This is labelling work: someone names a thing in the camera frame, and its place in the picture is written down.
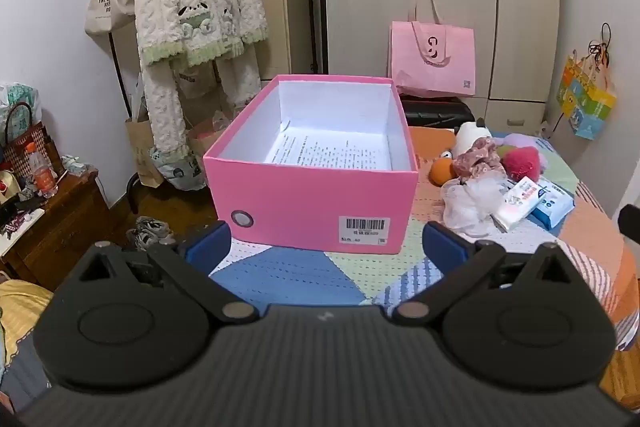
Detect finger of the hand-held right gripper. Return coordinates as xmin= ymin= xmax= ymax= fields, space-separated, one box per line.
xmin=618 ymin=204 xmax=640 ymax=250

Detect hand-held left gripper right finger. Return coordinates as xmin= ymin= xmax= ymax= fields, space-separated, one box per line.
xmin=392 ymin=221 xmax=577 ymax=327

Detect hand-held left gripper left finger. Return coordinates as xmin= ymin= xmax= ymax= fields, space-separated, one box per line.
xmin=75 ymin=221 xmax=260 ymax=325

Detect orange plush toy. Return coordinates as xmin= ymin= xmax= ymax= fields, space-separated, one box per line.
xmin=429 ymin=149 xmax=457 ymax=185

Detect blue wet wipes pack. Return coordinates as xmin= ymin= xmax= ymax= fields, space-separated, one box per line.
xmin=530 ymin=179 xmax=576 ymax=230

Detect white tissue packet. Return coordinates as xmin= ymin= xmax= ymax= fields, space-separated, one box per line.
xmin=492 ymin=176 xmax=546 ymax=230

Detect pink floral scrunchie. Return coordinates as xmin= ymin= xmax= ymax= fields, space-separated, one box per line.
xmin=452 ymin=138 xmax=507 ymax=180

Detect pink storage box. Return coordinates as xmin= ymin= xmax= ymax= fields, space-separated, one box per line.
xmin=202 ymin=75 xmax=420 ymax=255

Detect red strawberry plush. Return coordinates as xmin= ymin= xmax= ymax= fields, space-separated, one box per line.
xmin=500 ymin=146 xmax=543 ymax=182

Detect grey sneaker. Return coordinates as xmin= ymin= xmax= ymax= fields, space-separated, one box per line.
xmin=135 ymin=216 xmax=176 ymax=238
xmin=125 ymin=227 xmax=173 ymax=250

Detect white green printed bag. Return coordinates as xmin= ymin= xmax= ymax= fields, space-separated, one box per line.
xmin=150 ymin=147 xmax=208 ymax=192

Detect brown paper bag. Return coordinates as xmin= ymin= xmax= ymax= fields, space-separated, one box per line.
xmin=125 ymin=77 xmax=168 ymax=188
xmin=185 ymin=109 xmax=236 ymax=168

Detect white plush cat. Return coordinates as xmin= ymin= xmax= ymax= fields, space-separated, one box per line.
xmin=454 ymin=118 xmax=493 ymax=152

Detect patchwork tablecloth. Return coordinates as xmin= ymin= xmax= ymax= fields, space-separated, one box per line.
xmin=207 ymin=126 xmax=640 ymax=353

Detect colourful gift bag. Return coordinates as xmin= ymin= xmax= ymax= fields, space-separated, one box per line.
xmin=556 ymin=23 xmax=618 ymax=142

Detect black suitcase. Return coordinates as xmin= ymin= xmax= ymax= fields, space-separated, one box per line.
xmin=399 ymin=94 xmax=475 ymax=128

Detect wooden side cabinet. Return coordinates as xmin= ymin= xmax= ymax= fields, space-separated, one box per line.
xmin=0 ymin=167 xmax=113 ymax=293

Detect printed paper sheet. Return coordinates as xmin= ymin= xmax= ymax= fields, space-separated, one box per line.
xmin=262 ymin=130 xmax=393 ymax=170

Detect small white teal packet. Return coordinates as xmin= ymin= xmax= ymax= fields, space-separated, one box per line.
xmin=62 ymin=154 xmax=96 ymax=178

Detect small beige canvas bag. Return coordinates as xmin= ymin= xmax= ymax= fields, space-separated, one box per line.
xmin=172 ymin=57 xmax=218 ymax=100

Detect fluffy cream pants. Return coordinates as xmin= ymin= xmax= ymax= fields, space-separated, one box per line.
xmin=215 ymin=42 xmax=263 ymax=105

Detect orange drink bottle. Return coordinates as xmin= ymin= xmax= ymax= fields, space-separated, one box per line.
xmin=25 ymin=142 xmax=60 ymax=199

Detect pink tote bag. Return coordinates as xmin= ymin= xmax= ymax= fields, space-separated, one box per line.
xmin=389 ymin=0 xmax=477 ymax=98

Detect yellow cloth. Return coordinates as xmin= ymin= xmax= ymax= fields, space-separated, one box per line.
xmin=0 ymin=279 xmax=55 ymax=365

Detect woven basket bag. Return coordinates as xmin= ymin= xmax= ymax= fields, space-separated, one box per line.
xmin=2 ymin=102 xmax=63 ymax=180

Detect black coat rack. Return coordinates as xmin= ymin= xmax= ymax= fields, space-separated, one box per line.
xmin=95 ymin=0 xmax=141 ymax=212

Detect green white plastic bag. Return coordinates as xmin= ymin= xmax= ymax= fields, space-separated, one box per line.
xmin=0 ymin=82 xmax=43 ymax=132

